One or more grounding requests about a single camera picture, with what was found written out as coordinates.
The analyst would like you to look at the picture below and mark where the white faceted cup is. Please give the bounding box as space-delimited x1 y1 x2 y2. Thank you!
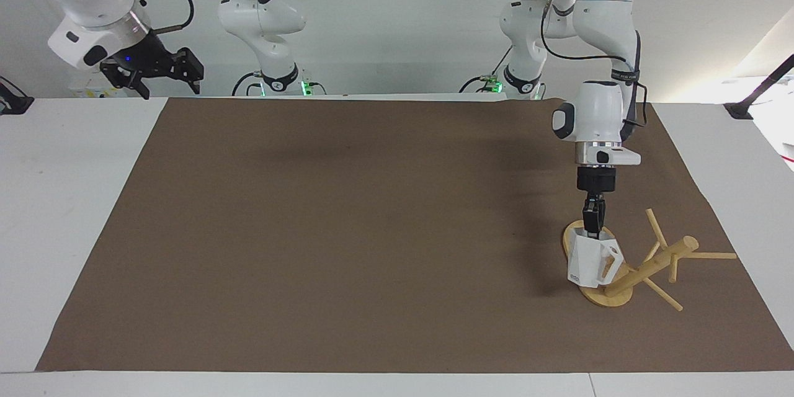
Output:
566 228 623 290

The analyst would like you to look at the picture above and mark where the wooden cup rack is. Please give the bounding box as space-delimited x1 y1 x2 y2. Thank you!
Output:
561 208 738 313

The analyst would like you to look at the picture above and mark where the black cable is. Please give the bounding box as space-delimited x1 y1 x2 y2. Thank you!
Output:
149 0 195 35
460 76 498 94
231 71 261 98
537 0 649 130

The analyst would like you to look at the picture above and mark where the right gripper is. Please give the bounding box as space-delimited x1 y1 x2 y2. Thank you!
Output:
99 30 205 100

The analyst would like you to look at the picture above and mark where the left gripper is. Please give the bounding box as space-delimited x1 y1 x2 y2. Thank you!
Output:
576 166 617 207

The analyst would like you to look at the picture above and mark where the black stand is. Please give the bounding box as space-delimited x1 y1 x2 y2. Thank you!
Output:
725 53 794 120
0 76 35 116

